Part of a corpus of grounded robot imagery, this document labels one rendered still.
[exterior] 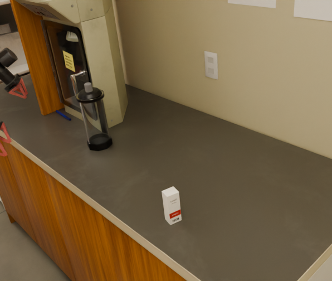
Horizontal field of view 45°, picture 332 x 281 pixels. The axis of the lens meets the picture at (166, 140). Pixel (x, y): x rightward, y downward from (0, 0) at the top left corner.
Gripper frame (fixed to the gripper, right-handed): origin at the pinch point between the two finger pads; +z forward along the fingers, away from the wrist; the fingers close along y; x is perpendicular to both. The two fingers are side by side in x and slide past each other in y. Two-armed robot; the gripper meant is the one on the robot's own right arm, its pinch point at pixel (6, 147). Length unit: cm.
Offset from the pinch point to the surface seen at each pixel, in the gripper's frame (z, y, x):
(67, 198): 31.5, -1.3, -1.1
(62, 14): -21, 18, -45
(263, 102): 49, 0, -86
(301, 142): 63, -15, -89
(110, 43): 0, 28, -50
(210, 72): 35, 22, -77
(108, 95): 16.2, 24.5, -36.2
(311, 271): 52, -71, -67
